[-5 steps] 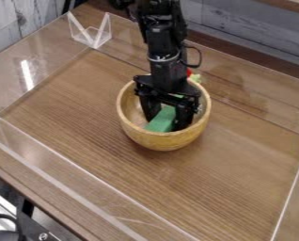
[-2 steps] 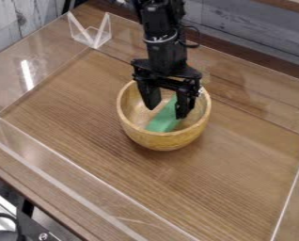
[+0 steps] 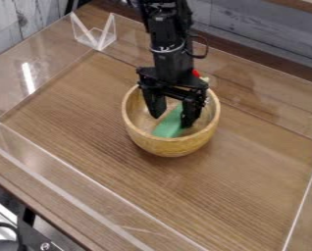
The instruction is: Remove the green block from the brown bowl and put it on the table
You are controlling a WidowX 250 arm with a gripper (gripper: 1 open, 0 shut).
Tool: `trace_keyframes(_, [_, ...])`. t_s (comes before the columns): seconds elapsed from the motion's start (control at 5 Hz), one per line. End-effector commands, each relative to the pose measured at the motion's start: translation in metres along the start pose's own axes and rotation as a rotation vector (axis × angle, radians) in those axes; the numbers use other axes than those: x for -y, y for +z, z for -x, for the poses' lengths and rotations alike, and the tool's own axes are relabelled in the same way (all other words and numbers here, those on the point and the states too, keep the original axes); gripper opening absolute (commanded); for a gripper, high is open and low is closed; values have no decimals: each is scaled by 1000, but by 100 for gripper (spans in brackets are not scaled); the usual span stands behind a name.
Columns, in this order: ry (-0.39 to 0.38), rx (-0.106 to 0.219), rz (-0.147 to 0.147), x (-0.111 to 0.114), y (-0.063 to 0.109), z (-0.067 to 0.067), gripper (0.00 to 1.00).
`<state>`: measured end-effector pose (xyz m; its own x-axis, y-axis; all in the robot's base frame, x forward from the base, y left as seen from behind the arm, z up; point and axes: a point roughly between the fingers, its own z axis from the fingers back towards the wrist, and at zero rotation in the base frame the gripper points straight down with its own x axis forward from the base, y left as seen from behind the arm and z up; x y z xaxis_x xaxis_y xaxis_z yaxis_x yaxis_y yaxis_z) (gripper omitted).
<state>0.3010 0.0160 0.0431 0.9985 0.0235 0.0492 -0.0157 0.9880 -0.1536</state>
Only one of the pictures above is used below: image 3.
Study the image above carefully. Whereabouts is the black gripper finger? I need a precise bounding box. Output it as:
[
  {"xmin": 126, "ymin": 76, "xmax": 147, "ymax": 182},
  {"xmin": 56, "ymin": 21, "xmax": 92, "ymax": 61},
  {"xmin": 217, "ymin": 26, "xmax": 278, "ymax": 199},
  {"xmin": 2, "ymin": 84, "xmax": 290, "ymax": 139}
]
[
  {"xmin": 142, "ymin": 88, "xmax": 166, "ymax": 119},
  {"xmin": 181, "ymin": 98, "xmax": 203, "ymax": 127}
]

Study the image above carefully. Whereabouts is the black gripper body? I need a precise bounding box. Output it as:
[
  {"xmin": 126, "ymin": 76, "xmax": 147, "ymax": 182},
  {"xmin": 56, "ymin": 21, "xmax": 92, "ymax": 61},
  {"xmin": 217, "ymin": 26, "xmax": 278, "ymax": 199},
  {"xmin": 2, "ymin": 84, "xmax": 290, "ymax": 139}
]
[{"xmin": 136, "ymin": 48, "xmax": 207, "ymax": 106}]

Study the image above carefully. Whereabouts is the brown wooden bowl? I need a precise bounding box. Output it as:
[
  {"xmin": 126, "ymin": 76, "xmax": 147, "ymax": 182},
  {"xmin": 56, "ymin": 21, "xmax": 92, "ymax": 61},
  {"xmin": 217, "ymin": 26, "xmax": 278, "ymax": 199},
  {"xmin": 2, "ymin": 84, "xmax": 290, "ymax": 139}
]
[{"xmin": 120, "ymin": 85, "xmax": 219, "ymax": 158}]

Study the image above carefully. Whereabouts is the green rectangular block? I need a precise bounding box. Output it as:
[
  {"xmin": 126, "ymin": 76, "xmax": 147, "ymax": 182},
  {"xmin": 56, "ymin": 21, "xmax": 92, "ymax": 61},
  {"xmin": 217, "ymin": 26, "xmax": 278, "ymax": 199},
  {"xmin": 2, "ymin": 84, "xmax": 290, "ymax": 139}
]
[{"xmin": 152, "ymin": 104, "xmax": 183, "ymax": 138}]

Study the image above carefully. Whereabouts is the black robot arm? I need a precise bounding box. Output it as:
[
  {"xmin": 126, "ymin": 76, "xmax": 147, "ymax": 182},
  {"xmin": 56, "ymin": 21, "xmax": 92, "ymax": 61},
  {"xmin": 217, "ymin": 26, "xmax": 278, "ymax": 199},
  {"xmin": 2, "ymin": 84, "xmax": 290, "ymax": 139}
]
[{"xmin": 136, "ymin": 0, "xmax": 209, "ymax": 127}]

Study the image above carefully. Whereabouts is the red toy strawberry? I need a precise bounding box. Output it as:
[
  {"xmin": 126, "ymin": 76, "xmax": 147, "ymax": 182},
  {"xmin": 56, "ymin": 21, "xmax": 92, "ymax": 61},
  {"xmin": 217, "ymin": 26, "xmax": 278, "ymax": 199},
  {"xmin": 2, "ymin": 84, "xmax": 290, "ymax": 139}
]
[{"xmin": 191, "ymin": 69, "xmax": 210, "ymax": 84}]

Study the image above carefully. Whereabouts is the black device with logo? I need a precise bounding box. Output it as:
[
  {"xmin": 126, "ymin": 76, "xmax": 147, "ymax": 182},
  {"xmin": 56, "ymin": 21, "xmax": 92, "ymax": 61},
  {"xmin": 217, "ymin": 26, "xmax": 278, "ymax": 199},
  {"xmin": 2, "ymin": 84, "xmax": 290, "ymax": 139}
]
[{"xmin": 17, "ymin": 207, "xmax": 84, "ymax": 251}]

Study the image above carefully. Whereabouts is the clear acrylic corner bracket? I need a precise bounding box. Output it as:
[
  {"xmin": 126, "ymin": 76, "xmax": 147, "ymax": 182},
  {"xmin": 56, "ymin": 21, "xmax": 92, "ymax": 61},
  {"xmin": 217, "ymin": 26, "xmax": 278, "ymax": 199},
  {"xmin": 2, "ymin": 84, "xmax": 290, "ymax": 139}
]
[{"xmin": 69, "ymin": 13, "xmax": 116, "ymax": 51}]

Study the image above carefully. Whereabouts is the clear acrylic enclosure wall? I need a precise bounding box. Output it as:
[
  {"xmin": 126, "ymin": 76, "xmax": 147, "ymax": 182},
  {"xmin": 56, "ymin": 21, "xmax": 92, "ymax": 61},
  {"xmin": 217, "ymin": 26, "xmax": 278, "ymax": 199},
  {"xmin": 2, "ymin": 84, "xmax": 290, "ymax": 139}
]
[{"xmin": 0, "ymin": 17, "xmax": 312, "ymax": 251}]

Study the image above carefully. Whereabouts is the black cable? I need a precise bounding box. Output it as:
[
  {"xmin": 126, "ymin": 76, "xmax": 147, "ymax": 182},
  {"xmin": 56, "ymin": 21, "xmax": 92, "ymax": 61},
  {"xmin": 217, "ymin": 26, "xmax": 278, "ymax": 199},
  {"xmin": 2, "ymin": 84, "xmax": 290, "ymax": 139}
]
[{"xmin": 0, "ymin": 222, "xmax": 32, "ymax": 251}]

